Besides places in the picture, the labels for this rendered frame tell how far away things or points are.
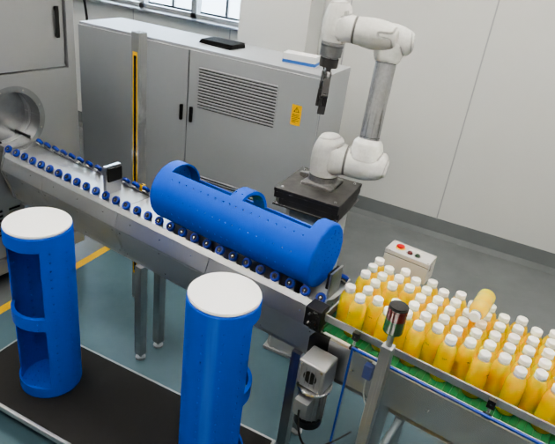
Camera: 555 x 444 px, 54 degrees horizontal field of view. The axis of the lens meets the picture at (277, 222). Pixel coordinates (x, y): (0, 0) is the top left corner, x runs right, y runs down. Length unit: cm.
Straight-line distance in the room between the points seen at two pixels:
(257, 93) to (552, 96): 228
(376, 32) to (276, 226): 84
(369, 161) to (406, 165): 232
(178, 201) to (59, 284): 62
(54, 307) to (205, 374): 82
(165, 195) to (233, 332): 82
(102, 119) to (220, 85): 124
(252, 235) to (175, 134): 232
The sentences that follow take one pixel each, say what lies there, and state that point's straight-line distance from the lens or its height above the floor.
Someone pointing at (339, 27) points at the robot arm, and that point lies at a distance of 220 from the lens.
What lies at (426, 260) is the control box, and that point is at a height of 110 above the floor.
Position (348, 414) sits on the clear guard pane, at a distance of 224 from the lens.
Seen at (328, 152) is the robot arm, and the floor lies 130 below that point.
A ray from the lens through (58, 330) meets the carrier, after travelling 270.
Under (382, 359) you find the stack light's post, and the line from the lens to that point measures 187.
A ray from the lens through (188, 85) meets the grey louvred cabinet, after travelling 429.
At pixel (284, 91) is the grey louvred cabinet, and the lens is 389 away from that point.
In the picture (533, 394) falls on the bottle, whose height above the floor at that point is 101.
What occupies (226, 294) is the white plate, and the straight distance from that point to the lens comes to 205.
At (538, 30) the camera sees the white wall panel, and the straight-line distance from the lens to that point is 474.
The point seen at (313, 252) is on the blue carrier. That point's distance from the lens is 213.
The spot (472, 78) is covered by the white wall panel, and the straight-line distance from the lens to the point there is 481.
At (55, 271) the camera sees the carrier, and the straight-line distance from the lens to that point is 252.
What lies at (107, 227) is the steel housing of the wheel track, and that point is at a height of 80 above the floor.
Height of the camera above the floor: 222
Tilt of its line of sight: 27 degrees down
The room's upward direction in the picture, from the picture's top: 8 degrees clockwise
